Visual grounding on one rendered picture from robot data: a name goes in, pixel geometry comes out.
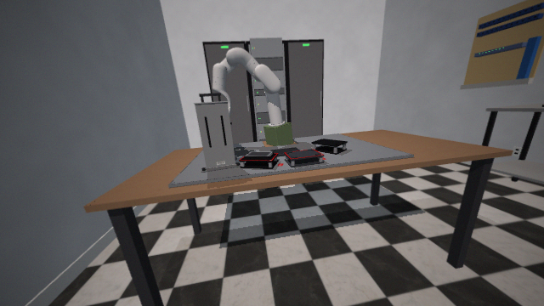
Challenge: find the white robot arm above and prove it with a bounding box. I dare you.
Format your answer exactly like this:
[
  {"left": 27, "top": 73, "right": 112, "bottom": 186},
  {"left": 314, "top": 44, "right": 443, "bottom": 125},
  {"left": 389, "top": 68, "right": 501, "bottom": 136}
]
[{"left": 212, "top": 48, "right": 285, "bottom": 127}]

